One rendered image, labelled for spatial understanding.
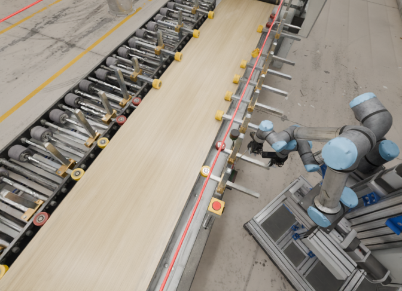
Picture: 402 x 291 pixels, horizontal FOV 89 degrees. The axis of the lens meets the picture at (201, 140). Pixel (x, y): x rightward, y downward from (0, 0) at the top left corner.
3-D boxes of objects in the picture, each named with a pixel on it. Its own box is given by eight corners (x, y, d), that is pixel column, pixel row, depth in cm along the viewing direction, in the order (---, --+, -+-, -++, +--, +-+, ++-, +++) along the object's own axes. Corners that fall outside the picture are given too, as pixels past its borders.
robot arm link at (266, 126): (267, 131, 115) (258, 121, 119) (261, 142, 124) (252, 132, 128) (277, 126, 118) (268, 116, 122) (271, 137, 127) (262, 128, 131)
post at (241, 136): (231, 165, 174) (245, 134, 134) (230, 168, 173) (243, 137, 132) (227, 164, 175) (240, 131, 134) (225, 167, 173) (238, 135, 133)
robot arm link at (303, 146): (310, 156, 133) (295, 158, 131) (303, 141, 139) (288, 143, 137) (317, 150, 126) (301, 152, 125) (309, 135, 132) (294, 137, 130)
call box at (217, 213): (222, 206, 111) (225, 202, 104) (218, 218, 107) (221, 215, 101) (210, 201, 112) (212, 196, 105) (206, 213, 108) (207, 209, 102)
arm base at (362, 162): (378, 166, 143) (390, 159, 135) (368, 178, 138) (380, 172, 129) (359, 150, 149) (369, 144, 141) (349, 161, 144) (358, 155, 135)
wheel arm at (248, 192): (258, 195, 150) (259, 193, 146) (256, 199, 148) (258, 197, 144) (203, 172, 156) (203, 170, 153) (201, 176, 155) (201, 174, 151)
